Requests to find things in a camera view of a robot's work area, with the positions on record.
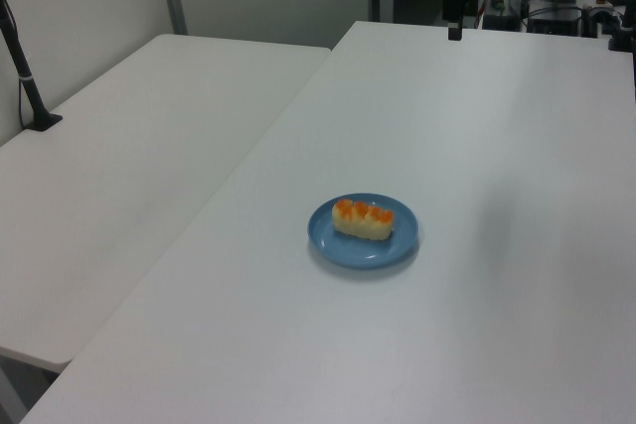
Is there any black electronics box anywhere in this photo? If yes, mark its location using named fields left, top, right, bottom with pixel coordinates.
left=526, top=5, right=583, bottom=36

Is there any white side table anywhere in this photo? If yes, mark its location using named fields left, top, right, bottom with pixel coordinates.
left=0, top=34, right=333, bottom=374

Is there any black clamp stand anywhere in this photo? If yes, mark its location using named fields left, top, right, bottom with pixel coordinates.
left=606, top=0, right=636, bottom=54

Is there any bread with orange topping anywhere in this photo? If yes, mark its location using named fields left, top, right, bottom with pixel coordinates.
left=331, top=198, right=398, bottom=241

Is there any black camera stand pole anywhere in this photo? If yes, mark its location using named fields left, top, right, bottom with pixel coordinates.
left=0, top=0, right=65, bottom=133

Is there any blue round plate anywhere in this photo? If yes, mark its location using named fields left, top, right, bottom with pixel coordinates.
left=306, top=191, right=419, bottom=270

